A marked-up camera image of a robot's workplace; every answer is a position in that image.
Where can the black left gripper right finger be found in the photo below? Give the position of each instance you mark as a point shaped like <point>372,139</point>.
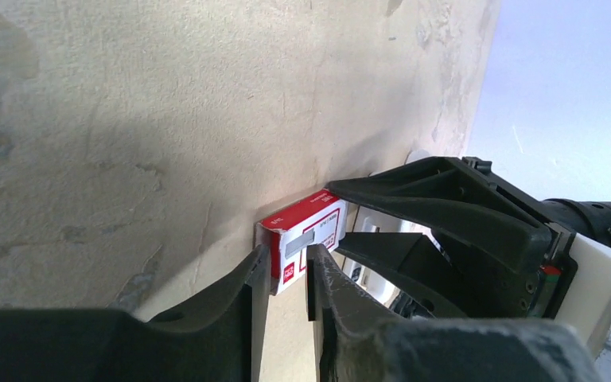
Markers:
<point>359,339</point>

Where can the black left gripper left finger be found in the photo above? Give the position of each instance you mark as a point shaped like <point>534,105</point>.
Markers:
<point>216,335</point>

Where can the white stapler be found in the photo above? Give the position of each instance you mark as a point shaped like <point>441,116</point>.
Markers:
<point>368,248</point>

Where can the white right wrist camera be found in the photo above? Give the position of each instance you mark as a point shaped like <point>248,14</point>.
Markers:
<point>587,304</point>

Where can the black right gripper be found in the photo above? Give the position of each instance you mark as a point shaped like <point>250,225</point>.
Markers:
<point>511,248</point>

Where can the red white staple box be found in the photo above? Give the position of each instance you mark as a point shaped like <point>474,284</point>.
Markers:
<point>319,218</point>

